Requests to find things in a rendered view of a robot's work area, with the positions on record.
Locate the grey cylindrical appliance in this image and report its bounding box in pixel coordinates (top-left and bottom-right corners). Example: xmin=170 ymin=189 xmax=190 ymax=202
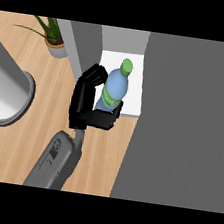
xmin=0 ymin=35 xmax=43 ymax=131

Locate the green plant in grey pot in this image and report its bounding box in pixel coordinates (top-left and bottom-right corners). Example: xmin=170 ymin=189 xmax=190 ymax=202
xmin=9 ymin=12 xmax=73 ymax=60

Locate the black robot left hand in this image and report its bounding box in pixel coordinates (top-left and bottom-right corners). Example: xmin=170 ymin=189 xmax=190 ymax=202
xmin=66 ymin=60 xmax=129 ymax=136

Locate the blue water bottle green cap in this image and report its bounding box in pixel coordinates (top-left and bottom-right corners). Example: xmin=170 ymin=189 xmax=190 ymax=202
xmin=93 ymin=54 xmax=136 ymax=116

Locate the grey cabinet with white shelf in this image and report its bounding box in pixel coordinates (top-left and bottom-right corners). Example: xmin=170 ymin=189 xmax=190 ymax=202
xmin=44 ymin=17 xmax=154 ymax=119

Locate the large flat dark grey door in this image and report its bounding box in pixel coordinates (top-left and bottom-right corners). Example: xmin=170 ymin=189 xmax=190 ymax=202
xmin=109 ymin=28 xmax=224 ymax=215

